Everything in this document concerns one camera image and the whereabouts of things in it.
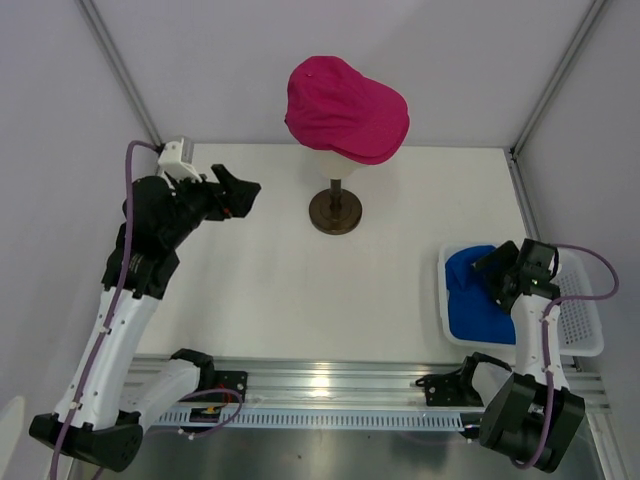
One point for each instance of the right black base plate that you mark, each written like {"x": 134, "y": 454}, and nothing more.
{"x": 448, "y": 390}

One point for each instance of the aluminium frame post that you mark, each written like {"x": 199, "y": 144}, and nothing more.
{"x": 107, "y": 46}
{"x": 568, "y": 59}

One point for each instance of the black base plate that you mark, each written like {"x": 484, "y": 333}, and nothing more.
{"x": 448, "y": 390}
{"x": 228, "y": 383}

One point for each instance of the left aluminium frame post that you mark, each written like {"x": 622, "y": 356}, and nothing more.
{"x": 107, "y": 46}

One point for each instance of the white slotted cable duct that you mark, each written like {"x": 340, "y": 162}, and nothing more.
{"x": 376, "y": 420}

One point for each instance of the right aluminium frame post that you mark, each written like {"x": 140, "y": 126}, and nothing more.
{"x": 568, "y": 59}

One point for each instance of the aluminium mounting rail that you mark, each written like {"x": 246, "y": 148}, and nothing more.
{"x": 297, "y": 385}

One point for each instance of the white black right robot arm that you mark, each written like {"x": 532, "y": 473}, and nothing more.
{"x": 530, "y": 416}

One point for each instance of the pink cap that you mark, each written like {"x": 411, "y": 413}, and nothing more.
{"x": 370, "y": 160}
{"x": 332, "y": 106}

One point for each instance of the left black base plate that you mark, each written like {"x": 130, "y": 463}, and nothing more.
{"x": 228, "y": 383}

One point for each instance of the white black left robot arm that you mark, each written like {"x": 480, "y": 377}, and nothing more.
{"x": 93, "y": 423}

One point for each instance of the white plastic basket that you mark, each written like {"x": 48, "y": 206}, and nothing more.
{"x": 579, "y": 326}

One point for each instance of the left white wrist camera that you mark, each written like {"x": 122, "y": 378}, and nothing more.
{"x": 175, "y": 159}

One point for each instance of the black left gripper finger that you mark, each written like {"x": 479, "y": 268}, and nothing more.
{"x": 241, "y": 197}
{"x": 229, "y": 183}

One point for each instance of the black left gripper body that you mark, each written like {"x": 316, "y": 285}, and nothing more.
{"x": 197, "y": 201}

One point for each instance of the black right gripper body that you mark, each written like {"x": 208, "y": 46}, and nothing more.
{"x": 497, "y": 278}

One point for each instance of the cream mannequin head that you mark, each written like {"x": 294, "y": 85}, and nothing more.
{"x": 335, "y": 211}

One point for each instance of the blue cap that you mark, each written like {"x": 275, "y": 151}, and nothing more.
{"x": 472, "y": 314}

